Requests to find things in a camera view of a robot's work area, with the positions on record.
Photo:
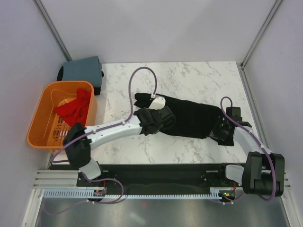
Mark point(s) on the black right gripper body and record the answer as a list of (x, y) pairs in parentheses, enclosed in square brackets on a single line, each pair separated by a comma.
[(218, 130)]

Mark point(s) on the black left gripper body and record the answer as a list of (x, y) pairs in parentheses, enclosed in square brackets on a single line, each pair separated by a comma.
[(151, 111)]

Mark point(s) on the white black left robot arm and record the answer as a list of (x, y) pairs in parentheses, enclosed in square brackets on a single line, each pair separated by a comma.
[(80, 140)]

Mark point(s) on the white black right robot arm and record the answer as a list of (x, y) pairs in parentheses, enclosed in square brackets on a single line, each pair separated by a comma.
[(263, 172)]

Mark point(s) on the red t shirt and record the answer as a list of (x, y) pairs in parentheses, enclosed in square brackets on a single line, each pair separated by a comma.
[(75, 111)]

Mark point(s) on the folded grey blue t shirt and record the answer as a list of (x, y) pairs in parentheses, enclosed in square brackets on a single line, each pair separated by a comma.
[(86, 63)]

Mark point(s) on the orange plastic basket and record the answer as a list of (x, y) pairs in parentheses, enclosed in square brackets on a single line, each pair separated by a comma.
[(62, 104)]

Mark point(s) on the aluminium base extrusion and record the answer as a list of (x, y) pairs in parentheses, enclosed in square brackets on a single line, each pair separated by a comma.
[(54, 178)]

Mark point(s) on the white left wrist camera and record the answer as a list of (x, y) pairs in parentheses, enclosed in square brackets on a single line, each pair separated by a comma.
[(157, 103)]

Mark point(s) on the black mounting rail plate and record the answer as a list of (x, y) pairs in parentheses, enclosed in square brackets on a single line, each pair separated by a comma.
[(168, 189)]

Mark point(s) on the white slotted cable duct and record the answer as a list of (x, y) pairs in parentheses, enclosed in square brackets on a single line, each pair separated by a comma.
[(214, 194)]

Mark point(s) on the aluminium frame post right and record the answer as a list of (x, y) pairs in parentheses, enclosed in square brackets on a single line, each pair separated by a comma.
[(265, 25)]

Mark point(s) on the aluminium frame post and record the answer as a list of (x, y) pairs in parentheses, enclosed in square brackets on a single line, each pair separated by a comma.
[(265, 25), (48, 21)]

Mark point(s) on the aluminium frame post left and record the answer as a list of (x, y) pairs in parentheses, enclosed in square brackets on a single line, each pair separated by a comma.
[(48, 21)]

